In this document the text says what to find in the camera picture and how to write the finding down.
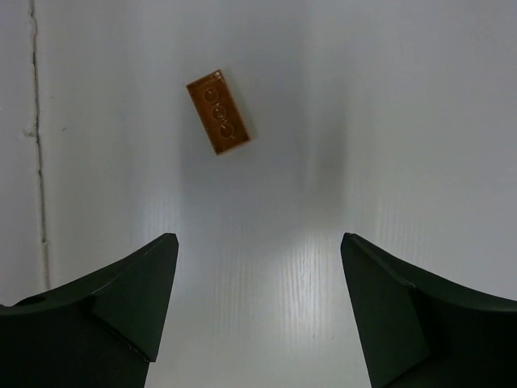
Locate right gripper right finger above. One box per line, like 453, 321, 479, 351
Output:
341, 233, 516, 387

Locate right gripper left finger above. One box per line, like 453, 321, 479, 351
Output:
1, 233, 179, 387

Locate orange lego plate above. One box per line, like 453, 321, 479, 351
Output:
186, 70, 251, 155

